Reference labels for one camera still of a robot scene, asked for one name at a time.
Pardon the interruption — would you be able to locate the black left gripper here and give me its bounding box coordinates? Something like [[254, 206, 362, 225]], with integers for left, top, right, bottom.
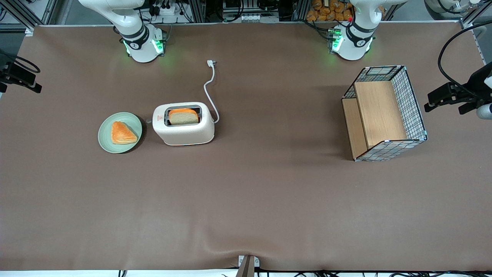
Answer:
[[424, 62, 492, 112]]

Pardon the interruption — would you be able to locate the white two-slot toaster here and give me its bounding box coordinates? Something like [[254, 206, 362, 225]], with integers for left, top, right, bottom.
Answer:
[[146, 102, 215, 146]]

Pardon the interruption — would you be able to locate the green round plate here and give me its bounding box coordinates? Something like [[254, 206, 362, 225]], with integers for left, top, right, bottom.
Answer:
[[98, 112, 143, 154]]

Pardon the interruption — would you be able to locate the orange triangular pastry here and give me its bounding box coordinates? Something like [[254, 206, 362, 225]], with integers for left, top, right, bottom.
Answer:
[[111, 121, 138, 145]]

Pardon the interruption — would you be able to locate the bag of brown bread rolls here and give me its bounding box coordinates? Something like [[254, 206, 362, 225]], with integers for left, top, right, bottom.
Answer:
[[306, 0, 354, 22]]

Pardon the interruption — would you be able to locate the white power strip with plugs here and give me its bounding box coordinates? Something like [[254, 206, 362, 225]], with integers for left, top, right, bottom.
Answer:
[[148, 2, 178, 16]]

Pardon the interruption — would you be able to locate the bread slice with orange crust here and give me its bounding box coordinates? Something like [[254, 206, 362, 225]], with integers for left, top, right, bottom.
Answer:
[[168, 108, 199, 125]]

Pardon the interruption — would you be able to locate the long white power strip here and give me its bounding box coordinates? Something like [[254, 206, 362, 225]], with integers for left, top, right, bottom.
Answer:
[[239, 14, 280, 22]]

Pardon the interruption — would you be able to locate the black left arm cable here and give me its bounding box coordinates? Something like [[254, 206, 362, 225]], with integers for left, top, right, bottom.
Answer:
[[438, 21, 492, 97]]

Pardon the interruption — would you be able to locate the wire basket with wooden shelf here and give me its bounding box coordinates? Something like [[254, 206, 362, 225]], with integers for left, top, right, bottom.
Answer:
[[341, 65, 428, 162]]

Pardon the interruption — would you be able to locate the white toaster power cord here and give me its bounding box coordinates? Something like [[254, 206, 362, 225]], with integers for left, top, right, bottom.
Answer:
[[203, 60, 220, 123]]

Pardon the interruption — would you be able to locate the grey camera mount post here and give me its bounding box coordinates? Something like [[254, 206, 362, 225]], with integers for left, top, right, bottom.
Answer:
[[236, 255, 260, 277]]

